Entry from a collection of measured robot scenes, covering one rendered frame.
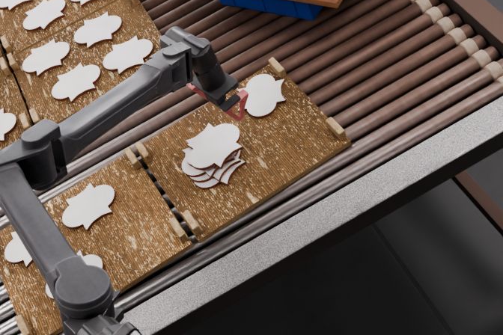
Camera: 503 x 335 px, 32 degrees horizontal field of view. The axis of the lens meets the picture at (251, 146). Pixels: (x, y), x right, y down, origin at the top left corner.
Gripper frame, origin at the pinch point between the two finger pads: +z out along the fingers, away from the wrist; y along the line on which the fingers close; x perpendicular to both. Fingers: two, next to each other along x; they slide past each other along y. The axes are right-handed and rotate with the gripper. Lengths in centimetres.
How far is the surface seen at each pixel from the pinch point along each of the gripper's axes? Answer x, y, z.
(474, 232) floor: -54, -12, 107
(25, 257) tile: 54, 17, 11
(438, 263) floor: -38, -11, 107
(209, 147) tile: 7.3, 1.8, 8.2
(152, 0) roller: -20, 65, 14
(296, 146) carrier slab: -6.8, -11.3, 13.1
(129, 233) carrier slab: 33.7, 2.3, 12.4
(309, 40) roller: -34.2, 13.5, 15.5
